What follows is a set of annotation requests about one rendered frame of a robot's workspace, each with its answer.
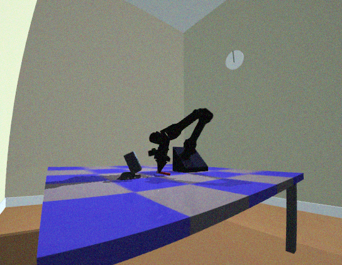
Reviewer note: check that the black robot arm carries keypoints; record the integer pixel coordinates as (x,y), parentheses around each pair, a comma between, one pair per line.
(174,130)

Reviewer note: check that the grey sloped panel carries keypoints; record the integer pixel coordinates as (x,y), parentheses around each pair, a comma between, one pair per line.
(133,164)

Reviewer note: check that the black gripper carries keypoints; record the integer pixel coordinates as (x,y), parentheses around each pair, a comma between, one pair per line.
(162,158)

